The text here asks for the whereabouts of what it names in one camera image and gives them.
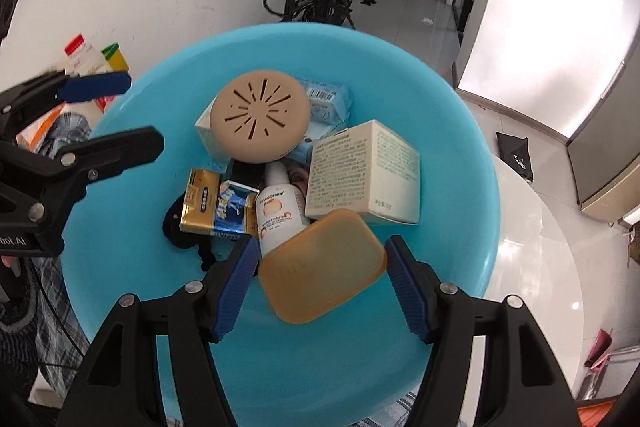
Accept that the gold and blue packet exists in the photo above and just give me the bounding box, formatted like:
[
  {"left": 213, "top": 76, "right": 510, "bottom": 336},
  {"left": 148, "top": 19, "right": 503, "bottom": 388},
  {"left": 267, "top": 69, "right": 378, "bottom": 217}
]
[{"left": 178, "top": 168, "right": 261, "bottom": 239}]

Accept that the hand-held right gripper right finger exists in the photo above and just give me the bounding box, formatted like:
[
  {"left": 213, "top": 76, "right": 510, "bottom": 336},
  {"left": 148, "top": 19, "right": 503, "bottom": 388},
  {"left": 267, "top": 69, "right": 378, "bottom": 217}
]
[{"left": 384, "top": 234, "right": 578, "bottom": 427}]

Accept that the red capped milk bottle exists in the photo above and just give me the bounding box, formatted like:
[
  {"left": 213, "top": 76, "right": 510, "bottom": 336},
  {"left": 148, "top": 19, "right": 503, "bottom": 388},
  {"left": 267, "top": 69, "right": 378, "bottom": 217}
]
[{"left": 63, "top": 34, "right": 109, "bottom": 76}]

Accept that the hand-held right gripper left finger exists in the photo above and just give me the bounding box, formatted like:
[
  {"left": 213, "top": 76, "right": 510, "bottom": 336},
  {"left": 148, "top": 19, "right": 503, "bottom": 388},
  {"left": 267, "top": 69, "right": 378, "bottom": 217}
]
[{"left": 57, "top": 234, "right": 261, "bottom": 427}]

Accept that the round beige slotted case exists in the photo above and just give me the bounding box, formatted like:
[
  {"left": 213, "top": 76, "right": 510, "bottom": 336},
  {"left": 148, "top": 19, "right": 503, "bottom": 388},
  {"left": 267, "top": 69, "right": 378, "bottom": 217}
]
[{"left": 209, "top": 68, "right": 312, "bottom": 164}]

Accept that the person's left forearm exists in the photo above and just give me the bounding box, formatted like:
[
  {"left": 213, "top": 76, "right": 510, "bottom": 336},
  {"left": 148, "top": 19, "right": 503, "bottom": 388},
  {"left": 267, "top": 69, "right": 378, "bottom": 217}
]
[{"left": 0, "top": 277, "right": 43, "bottom": 408}]

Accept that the plaid cloth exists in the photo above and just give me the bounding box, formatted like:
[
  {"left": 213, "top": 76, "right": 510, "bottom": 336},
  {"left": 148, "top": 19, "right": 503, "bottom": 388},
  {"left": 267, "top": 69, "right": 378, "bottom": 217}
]
[{"left": 20, "top": 112, "right": 93, "bottom": 370}]

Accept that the white bottle with orange label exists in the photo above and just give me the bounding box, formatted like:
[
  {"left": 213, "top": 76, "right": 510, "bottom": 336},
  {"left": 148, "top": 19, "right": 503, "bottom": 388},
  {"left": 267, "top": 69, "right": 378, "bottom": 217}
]
[{"left": 254, "top": 162, "right": 311, "bottom": 259}]

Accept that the pink item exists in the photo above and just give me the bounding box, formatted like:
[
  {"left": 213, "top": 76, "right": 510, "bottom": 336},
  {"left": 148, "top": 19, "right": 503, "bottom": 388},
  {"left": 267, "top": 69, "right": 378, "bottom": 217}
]
[{"left": 587, "top": 328, "right": 614, "bottom": 371}]

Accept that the light blue tissue pack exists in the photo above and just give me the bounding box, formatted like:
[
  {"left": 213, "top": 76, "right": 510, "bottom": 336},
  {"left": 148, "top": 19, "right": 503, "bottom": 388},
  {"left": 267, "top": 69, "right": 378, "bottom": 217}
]
[
  {"left": 287, "top": 121, "right": 351, "bottom": 166},
  {"left": 294, "top": 77, "right": 354, "bottom": 126}
]

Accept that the black hair tie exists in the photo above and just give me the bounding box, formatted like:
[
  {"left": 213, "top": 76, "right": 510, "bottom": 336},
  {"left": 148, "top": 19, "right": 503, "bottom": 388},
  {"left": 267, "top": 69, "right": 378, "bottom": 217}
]
[{"left": 162, "top": 194, "right": 221, "bottom": 274}]

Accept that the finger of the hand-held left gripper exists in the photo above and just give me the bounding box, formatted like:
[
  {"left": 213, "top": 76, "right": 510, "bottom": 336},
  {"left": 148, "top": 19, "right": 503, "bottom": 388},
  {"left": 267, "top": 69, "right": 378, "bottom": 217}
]
[
  {"left": 27, "top": 125, "right": 166, "bottom": 224},
  {"left": 0, "top": 71, "right": 133, "bottom": 130}
]

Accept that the orange translucent soap box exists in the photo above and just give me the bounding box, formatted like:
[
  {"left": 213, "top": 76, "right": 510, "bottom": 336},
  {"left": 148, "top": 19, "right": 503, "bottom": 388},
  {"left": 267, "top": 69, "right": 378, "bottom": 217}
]
[{"left": 258, "top": 208, "right": 389, "bottom": 326}]

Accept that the pale teal box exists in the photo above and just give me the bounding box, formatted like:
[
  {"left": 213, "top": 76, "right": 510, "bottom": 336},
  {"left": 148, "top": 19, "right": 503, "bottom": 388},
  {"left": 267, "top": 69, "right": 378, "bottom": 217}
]
[{"left": 194, "top": 99, "right": 236, "bottom": 160}]

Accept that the blue plastic basin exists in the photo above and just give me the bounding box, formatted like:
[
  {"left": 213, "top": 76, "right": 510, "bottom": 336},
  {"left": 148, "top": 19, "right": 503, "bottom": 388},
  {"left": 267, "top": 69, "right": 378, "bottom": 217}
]
[{"left": 61, "top": 23, "right": 502, "bottom": 427}]

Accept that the cream box with orange face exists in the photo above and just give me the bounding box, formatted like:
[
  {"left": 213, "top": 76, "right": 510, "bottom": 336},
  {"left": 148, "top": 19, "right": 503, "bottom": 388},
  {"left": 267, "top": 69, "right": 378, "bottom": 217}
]
[{"left": 304, "top": 119, "right": 421, "bottom": 227}]

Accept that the yellow bottle with green cap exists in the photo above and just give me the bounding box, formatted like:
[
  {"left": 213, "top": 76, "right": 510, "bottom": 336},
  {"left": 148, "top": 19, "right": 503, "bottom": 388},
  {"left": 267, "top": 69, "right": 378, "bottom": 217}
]
[{"left": 101, "top": 43, "right": 130, "bottom": 74}]

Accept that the small black case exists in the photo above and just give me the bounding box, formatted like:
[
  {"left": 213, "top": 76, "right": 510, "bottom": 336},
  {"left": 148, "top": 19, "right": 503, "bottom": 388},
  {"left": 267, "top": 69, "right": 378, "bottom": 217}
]
[{"left": 226, "top": 159, "right": 267, "bottom": 196}]

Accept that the black flat bag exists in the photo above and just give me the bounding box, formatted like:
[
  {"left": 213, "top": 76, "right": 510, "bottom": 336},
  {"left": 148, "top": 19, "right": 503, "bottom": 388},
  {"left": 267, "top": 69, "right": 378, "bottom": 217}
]
[{"left": 495, "top": 131, "right": 535, "bottom": 183}]

